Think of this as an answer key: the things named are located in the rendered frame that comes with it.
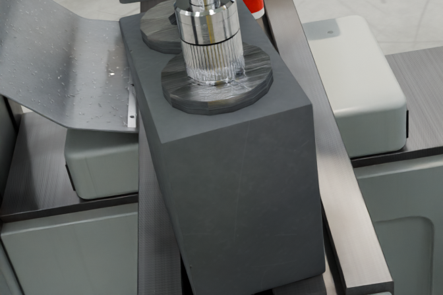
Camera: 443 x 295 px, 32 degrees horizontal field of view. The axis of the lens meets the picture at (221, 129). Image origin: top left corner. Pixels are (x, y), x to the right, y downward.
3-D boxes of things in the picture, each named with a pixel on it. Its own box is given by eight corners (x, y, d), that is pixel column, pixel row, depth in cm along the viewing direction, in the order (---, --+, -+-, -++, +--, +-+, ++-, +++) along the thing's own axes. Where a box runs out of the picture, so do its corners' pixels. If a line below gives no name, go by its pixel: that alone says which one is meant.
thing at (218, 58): (212, 92, 58) (202, 31, 55) (175, 72, 61) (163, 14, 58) (257, 66, 61) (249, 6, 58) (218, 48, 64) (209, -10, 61)
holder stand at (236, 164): (257, 138, 86) (235, -25, 75) (328, 273, 69) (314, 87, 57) (153, 166, 85) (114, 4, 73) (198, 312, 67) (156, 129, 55)
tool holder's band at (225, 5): (202, 31, 55) (200, 20, 55) (163, 14, 58) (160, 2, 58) (249, 6, 58) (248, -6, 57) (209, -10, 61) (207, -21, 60)
